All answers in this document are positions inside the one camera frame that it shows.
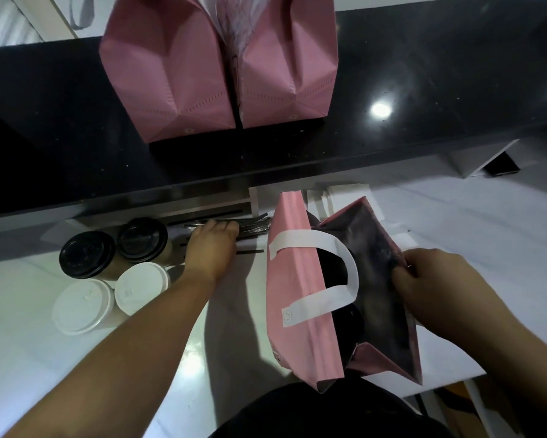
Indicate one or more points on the person's left hand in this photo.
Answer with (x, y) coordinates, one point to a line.
(209, 250)

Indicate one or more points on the person's right hand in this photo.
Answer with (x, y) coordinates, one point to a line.
(447, 296)

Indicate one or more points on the pile of straws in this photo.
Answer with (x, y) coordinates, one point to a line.
(255, 225)

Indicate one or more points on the pink paper bag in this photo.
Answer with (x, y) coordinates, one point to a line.
(296, 278)
(291, 77)
(164, 77)

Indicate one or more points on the cluster of lidded paper cups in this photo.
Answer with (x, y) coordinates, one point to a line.
(86, 255)

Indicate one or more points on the person's left forearm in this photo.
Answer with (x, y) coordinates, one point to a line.
(118, 369)

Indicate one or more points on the person's right forearm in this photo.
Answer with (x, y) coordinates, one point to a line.
(529, 360)

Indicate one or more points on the person's black shirt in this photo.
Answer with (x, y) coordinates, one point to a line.
(328, 415)

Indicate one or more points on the black glossy counter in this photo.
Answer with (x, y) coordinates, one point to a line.
(437, 63)

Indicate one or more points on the black phone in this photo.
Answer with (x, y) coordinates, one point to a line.
(504, 166)

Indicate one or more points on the stack of white napkins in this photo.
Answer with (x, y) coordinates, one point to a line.
(346, 193)

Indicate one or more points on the tall black glossy cabinet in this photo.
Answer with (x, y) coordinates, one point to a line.
(8, 168)

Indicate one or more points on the white triangular support bracket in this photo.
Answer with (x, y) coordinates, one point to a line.
(469, 161)

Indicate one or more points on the cream shutter side frame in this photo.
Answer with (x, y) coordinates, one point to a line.
(45, 15)

